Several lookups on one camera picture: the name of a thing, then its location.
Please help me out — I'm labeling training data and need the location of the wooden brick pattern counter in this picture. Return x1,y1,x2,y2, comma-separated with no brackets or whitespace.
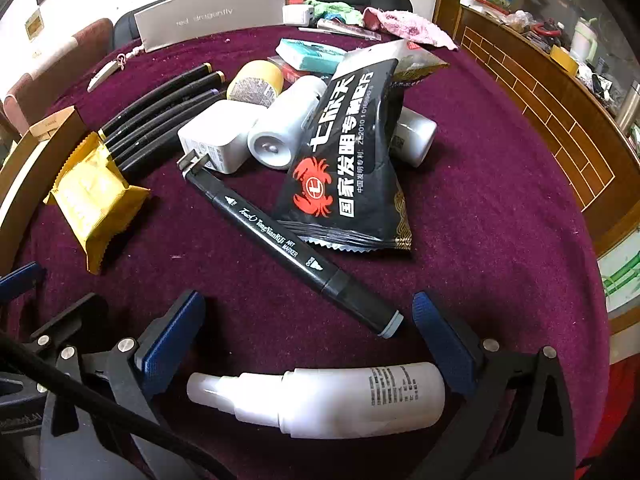
432,0,640,261

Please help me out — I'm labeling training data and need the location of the white kettle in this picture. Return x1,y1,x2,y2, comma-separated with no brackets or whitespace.
570,17,599,63

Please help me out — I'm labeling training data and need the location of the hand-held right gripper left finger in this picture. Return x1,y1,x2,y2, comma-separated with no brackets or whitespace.
40,290,207,480

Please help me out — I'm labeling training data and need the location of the pink upholstered chair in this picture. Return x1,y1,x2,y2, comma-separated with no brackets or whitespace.
2,17,115,136

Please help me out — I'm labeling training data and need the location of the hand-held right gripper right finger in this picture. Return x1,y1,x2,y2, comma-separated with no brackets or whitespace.
410,291,576,480

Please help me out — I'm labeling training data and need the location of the white plastic bottle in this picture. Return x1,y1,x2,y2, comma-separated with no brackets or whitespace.
392,107,438,168
247,76,328,170

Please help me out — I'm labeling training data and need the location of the yellow box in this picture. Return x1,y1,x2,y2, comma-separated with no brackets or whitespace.
550,45,579,77

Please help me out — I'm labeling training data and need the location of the white board with green print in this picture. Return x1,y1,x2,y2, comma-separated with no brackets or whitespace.
597,230,640,317

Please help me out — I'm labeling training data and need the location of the flat packet of pens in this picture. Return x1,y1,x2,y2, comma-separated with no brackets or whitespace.
317,19,383,42

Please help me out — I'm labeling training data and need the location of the steel thermos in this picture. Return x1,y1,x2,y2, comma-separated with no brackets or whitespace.
615,80,640,133

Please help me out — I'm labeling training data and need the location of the black snack packet red crab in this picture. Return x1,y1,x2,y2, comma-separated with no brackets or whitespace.
272,42,414,257

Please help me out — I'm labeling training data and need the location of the maroon tablecloth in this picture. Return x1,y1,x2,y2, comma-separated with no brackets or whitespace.
10,25,613,480

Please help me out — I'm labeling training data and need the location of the white charger block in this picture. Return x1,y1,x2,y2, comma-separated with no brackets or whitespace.
177,100,266,176

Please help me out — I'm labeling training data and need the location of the gold wall switch plate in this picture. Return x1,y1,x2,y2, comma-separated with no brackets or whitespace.
25,10,45,42

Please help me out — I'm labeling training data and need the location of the green yellow snack packet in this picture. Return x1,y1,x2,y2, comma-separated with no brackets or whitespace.
390,42,449,83

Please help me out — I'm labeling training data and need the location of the yellow capped jar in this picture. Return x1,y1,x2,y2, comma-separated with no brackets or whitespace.
226,60,285,108

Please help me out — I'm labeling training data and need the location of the teal tissue packet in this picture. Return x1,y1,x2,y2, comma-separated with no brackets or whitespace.
275,37,347,73

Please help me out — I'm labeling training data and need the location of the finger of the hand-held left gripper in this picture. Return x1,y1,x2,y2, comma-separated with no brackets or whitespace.
0,261,46,306
30,292,108,356

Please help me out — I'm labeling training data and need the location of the black cable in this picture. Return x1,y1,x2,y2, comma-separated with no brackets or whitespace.
0,332,236,480

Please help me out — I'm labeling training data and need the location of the white keychain tag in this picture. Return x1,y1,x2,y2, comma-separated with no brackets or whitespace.
87,45,147,93

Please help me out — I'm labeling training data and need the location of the silver grey box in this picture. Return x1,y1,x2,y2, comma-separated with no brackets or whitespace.
134,0,292,53

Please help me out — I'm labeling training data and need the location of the green cloth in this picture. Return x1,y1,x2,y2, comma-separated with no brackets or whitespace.
302,0,362,26

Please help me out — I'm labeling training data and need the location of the white spray bottle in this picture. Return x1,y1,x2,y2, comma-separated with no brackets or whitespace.
187,362,447,439

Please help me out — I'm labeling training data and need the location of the white power adapter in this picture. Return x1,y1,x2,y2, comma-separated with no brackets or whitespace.
282,4,317,27

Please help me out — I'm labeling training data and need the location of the black art marker grey cap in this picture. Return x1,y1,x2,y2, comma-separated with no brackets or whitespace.
176,152,404,339

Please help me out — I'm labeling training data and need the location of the wooden box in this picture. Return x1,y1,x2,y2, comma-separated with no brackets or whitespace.
0,105,91,276

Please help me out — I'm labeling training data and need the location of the pink cloth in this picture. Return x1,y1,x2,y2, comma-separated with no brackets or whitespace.
362,7,458,52

